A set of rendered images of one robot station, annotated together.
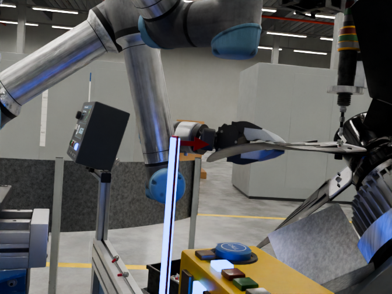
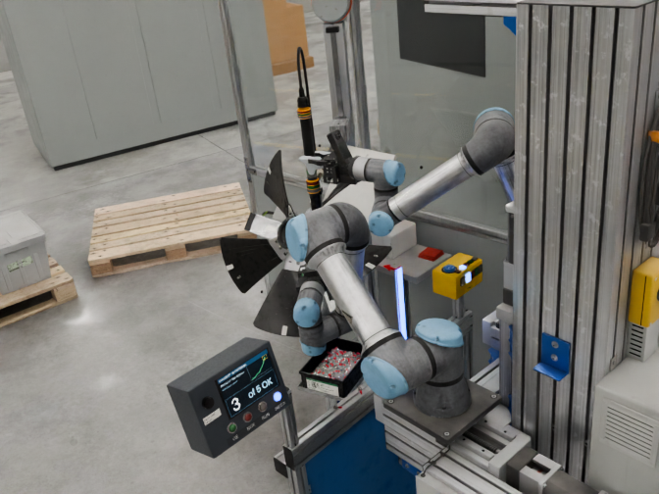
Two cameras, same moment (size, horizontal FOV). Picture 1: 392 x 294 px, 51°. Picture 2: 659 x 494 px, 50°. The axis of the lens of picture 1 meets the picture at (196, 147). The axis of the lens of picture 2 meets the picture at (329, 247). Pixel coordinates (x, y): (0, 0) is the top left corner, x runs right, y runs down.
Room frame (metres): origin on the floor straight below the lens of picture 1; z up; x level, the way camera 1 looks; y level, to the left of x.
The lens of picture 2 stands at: (1.55, 1.80, 2.26)
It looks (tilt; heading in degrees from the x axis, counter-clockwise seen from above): 26 degrees down; 250
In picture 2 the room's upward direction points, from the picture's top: 7 degrees counter-clockwise
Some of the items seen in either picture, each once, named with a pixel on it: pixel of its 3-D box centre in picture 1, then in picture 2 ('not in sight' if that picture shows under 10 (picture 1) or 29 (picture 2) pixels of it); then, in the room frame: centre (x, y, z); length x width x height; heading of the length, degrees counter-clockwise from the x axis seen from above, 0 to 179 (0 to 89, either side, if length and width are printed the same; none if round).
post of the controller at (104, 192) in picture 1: (103, 205); (287, 417); (1.17, 0.25, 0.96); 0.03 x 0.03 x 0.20; 23
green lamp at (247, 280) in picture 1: (245, 284); not in sight; (0.36, -0.05, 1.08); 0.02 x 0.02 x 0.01; 23
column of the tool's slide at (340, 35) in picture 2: not in sight; (353, 226); (0.44, -0.89, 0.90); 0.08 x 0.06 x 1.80; 148
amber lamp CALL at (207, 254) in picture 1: (205, 255); not in sight; (0.44, -0.02, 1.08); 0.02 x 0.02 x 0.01; 23
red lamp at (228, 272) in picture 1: (233, 274); not in sight; (0.39, -0.04, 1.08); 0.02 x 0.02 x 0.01; 23
